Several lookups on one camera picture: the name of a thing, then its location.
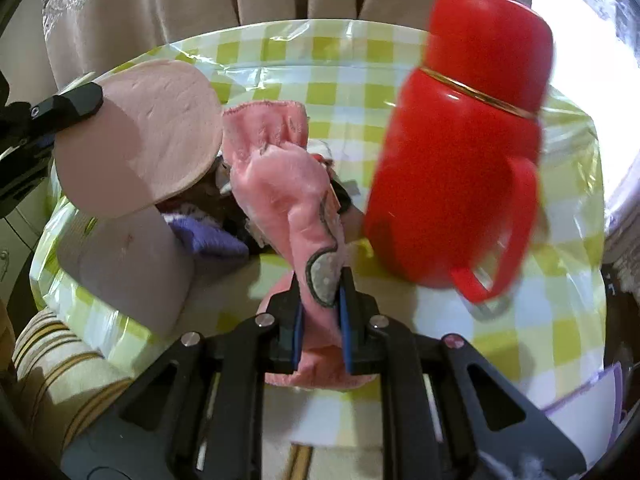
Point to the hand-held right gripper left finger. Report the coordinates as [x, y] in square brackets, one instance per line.
[297, 332]

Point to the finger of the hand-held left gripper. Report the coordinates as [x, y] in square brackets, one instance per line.
[70, 105]

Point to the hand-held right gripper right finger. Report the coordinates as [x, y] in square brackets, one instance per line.
[346, 332]

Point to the black sock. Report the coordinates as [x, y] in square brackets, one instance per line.
[252, 237]

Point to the pink fuzzy sock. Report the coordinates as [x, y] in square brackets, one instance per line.
[280, 185]

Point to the grey cabinet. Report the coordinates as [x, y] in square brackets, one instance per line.
[25, 240]

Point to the purple fuzzy cloth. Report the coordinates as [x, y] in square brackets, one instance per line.
[210, 240]

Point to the beige curtain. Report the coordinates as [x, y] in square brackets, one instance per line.
[200, 0]

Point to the striped beige cushion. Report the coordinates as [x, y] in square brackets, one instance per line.
[50, 360]

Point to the red thermos jug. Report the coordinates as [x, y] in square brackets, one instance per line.
[450, 160]

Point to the yellow checkered plastic tablecloth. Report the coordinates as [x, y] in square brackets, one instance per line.
[350, 90]

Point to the white purple-edged paper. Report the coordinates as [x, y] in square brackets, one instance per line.
[585, 405]

